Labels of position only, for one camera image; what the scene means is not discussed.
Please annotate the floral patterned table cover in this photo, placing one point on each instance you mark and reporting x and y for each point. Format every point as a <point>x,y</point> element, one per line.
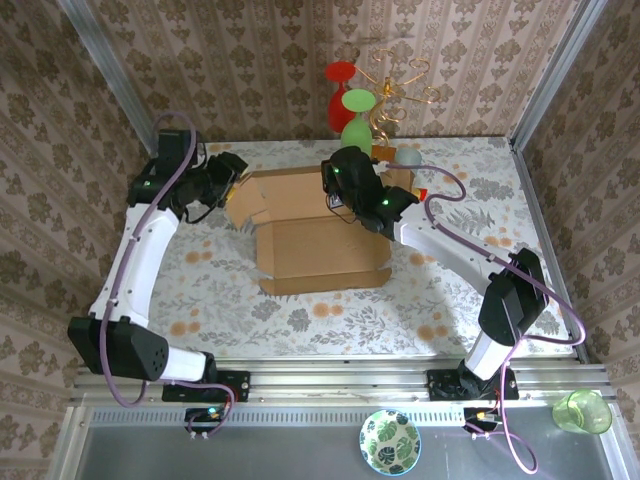
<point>350,325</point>

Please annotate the frosted pale green cup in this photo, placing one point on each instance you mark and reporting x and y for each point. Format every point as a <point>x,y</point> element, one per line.
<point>409,157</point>

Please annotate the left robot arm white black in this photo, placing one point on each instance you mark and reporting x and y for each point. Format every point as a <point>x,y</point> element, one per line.
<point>135,250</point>

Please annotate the grey slotted metal shelf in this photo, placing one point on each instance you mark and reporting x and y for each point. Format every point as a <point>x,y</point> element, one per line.
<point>275,450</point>

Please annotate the brown cardboard paper box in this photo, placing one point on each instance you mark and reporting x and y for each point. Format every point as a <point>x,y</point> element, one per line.
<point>320,250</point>

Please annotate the aluminium mounting rail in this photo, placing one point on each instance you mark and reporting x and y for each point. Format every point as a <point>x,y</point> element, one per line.
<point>340,380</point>

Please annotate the aluminium frame post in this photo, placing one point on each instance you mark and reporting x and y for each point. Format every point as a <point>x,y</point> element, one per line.
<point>107,65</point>
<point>560,70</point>

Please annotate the red plastic wine glass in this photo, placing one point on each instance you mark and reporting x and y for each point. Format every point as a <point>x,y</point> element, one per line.
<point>337,112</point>

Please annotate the red yellow snack packet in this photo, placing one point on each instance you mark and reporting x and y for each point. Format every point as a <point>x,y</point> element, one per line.
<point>421,193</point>

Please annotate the green plastic wine glass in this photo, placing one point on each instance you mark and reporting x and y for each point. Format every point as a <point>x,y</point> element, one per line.
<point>356,135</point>

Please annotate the leaf pattern bowl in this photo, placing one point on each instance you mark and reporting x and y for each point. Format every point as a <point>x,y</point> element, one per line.
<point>390,442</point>

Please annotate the aluminium table edge rail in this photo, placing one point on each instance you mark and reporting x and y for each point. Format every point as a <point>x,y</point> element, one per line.
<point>525,175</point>

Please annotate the transparent green plastic cup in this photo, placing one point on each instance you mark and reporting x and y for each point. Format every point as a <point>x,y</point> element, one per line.
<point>582,412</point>

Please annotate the brown wooden rack base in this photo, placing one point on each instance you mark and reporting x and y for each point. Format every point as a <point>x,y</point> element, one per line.
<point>385,151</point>

